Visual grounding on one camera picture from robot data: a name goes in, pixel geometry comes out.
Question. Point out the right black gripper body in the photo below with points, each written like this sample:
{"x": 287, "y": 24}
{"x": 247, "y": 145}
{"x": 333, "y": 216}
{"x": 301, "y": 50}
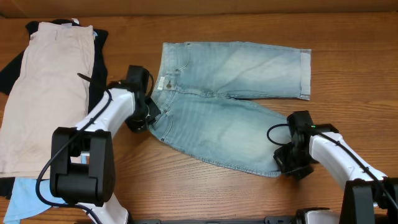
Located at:
{"x": 289, "y": 160}

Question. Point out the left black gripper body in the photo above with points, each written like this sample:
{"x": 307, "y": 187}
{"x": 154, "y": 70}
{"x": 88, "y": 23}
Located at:
{"x": 148, "y": 115}

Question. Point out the light blue denim shorts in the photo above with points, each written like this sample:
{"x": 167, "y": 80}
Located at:
{"x": 208, "y": 93}

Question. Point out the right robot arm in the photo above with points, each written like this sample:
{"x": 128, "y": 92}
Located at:
{"x": 370, "y": 196}

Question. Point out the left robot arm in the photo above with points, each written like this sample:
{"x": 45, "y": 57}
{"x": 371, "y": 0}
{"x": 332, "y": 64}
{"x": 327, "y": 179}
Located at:
{"x": 82, "y": 170}

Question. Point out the beige shorts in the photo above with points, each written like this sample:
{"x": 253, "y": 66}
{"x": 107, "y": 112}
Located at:
{"x": 48, "y": 94}

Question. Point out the light blue shirt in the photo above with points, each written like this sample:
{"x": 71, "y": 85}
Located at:
{"x": 24, "y": 202}

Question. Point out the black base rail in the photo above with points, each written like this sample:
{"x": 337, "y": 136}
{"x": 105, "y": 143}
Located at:
{"x": 265, "y": 220}

